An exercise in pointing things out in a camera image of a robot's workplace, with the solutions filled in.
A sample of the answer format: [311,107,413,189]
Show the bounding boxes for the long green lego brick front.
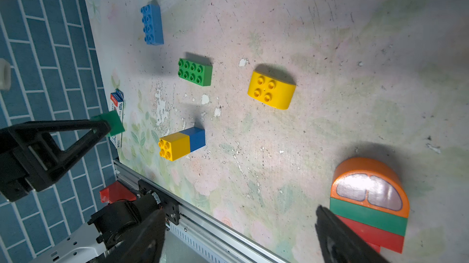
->
[329,198,407,237]

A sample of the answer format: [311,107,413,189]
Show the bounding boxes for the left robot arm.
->
[1,117,166,263]

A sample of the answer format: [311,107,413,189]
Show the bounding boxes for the yellow rounded lego brick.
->
[247,71,296,110]

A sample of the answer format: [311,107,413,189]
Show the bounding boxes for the orange round lego piece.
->
[330,158,410,218]

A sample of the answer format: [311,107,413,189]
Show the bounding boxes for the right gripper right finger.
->
[315,205,388,263]

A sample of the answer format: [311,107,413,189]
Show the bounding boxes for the red blue lego piece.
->
[110,88,124,111]

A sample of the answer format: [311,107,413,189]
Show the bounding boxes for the white slotted cable duct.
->
[169,222,240,263]

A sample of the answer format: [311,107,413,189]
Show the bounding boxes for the long green lego brick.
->
[91,110,125,137]
[178,59,213,87]
[329,198,407,237]

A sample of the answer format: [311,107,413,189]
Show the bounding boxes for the small blue lego brick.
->
[180,127,206,152]

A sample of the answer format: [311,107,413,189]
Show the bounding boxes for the long green lego brick back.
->
[178,59,213,87]

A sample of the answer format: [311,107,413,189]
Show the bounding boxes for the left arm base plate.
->
[138,179,180,225]

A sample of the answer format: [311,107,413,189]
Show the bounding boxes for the long red lego brick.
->
[337,215,404,253]

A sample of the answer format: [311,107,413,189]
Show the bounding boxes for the small yellow lego brick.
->
[158,132,191,161]

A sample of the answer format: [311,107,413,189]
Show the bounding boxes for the long blue lego brick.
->
[140,4,164,45]

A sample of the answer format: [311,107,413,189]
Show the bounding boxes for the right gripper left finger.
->
[91,209,166,263]

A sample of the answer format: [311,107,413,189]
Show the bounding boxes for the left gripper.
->
[1,120,111,202]

